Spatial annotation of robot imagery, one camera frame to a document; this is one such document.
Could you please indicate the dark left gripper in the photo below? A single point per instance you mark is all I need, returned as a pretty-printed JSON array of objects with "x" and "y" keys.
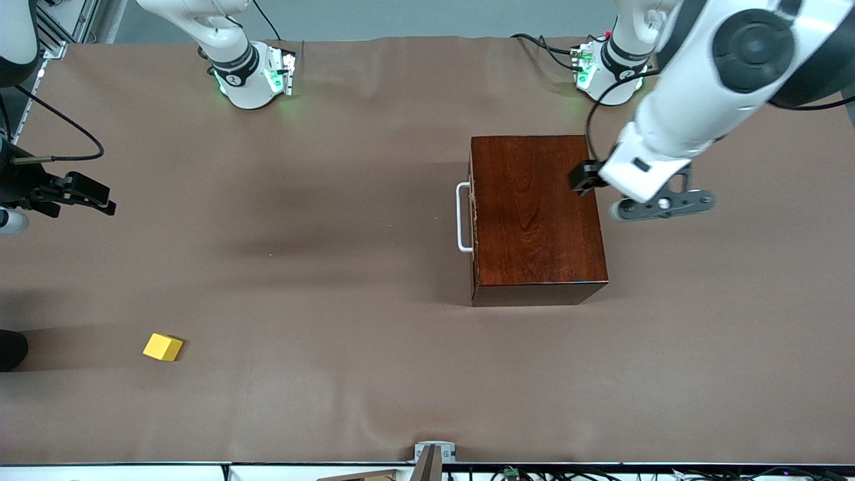
[{"x": 585, "y": 176}]

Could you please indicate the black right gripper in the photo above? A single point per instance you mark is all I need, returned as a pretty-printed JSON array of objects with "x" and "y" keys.
[{"x": 20, "y": 181}]

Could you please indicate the yellow wooden block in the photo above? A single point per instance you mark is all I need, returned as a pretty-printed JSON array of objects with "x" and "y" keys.
[{"x": 162, "y": 347}]

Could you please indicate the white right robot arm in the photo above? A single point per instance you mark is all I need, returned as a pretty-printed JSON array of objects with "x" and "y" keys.
[{"x": 240, "y": 73}]

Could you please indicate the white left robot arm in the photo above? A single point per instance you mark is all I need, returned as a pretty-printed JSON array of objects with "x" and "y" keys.
[{"x": 688, "y": 113}]

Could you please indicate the dark wooden drawer cabinet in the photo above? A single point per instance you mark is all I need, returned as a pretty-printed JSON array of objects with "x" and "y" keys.
[{"x": 534, "y": 214}]

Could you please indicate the black round object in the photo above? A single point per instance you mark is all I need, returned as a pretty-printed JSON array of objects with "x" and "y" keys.
[{"x": 10, "y": 351}]

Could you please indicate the brown table cloth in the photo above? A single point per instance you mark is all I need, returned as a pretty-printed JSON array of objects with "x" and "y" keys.
[{"x": 267, "y": 401}]

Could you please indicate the brown wooden board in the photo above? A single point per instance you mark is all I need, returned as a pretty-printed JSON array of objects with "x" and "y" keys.
[{"x": 361, "y": 476}]

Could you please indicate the silver aluminium frame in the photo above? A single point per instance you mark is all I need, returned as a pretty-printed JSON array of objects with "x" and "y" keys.
[{"x": 53, "y": 30}]

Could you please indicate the grey metal mount bracket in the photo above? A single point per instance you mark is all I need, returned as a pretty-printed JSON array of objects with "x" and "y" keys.
[{"x": 446, "y": 451}]

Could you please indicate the brown slanted wooden post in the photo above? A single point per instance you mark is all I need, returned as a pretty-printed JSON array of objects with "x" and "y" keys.
[{"x": 427, "y": 467}]

